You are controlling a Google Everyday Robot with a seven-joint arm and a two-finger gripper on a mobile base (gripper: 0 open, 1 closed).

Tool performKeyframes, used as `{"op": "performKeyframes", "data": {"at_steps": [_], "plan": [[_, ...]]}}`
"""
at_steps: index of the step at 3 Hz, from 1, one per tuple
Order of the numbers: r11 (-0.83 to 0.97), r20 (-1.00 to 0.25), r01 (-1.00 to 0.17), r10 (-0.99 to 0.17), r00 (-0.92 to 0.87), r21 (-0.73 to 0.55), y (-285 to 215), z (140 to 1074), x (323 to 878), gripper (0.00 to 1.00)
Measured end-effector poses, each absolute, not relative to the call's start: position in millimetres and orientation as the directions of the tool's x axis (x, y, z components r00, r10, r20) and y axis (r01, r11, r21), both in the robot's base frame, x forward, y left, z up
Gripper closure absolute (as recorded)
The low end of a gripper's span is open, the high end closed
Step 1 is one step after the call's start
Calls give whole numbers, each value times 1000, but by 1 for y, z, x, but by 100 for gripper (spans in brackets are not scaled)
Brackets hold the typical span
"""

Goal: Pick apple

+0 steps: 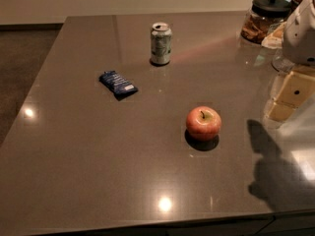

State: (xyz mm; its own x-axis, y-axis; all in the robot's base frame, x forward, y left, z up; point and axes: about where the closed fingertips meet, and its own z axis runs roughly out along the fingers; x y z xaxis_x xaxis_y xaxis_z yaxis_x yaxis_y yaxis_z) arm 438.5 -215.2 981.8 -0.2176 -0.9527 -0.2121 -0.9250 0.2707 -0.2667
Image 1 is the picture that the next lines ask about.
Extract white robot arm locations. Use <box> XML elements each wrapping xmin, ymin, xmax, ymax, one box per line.
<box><xmin>265</xmin><ymin>0</ymin><xmax>315</xmax><ymax>123</ymax></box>

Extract red yellow apple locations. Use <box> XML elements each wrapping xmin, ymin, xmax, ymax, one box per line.
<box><xmin>186</xmin><ymin>106</ymin><xmax>221</xmax><ymax>142</ymax></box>

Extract white packaged snack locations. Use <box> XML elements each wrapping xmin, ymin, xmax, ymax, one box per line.
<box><xmin>261</xmin><ymin>23</ymin><xmax>285</xmax><ymax>49</ymax></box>

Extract glass jar with black lid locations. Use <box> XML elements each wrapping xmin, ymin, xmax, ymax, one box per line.
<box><xmin>241</xmin><ymin>0</ymin><xmax>290</xmax><ymax>44</ymax></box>

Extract white green soda can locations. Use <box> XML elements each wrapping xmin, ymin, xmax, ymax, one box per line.
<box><xmin>151</xmin><ymin>22</ymin><xmax>172</xmax><ymax>66</ymax></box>

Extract blue snack bag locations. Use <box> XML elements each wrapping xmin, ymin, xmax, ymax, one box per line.
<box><xmin>98</xmin><ymin>71</ymin><xmax>138</xmax><ymax>96</ymax></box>

